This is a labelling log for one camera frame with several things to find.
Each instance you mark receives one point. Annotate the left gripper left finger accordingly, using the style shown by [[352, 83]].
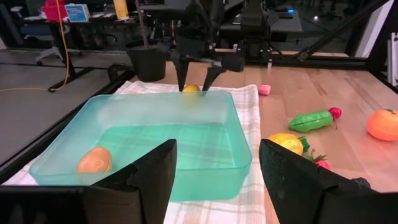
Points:
[[140, 193]]

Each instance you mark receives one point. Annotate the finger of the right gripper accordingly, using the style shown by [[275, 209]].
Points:
[[182, 73], [213, 77]]

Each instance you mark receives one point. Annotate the green toy cucumber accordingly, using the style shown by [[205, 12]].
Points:
[[311, 121]]

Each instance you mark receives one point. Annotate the pink toy peach piece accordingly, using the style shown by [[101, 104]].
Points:
[[264, 89]]

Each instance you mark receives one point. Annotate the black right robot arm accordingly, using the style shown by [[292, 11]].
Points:
[[252, 25]]

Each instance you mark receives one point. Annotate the yellow toy bell pepper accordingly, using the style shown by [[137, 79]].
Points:
[[287, 143]]

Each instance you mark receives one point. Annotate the blue and white box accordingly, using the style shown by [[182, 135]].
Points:
[[77, 12]]

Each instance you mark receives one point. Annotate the small red toy cherry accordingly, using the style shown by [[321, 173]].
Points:
[[335, 112]]

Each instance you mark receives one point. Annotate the tan toy potato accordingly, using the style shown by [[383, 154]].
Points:
[[94, 160]]

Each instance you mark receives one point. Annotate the dark toy blackberry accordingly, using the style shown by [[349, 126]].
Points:
[[360, 183]]

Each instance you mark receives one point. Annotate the grey office chair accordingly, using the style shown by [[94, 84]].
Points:
[[40, 37]]

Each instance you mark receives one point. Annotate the black plant pot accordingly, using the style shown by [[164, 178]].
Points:
[[146, 59]]

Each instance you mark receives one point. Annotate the black desk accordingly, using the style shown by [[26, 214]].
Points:
[[77, 23]]

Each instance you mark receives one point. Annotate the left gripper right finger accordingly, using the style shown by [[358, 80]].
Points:
[[298, 193]]

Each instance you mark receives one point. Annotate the red plastic bin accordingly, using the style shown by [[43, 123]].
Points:
[[54, 11]]

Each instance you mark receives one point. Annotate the yellow toy lemon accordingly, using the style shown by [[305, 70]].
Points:
[[191, 88]]

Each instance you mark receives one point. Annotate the black metal table frame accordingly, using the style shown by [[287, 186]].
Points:
[[326, 62]]

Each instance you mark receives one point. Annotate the red toy strawberry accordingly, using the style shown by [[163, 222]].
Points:
[[321, 162]]

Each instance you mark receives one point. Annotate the white plaid cloth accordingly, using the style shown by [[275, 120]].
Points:
[[248, 105]]

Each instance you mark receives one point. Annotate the yellow cylinder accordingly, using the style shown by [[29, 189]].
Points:
[[120, 8]]

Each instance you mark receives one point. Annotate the orange toy fruit with stem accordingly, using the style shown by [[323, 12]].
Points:
[[383, 124]]

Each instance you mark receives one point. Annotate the teal translucent plastic container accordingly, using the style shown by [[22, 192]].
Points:
[[174, 137]]

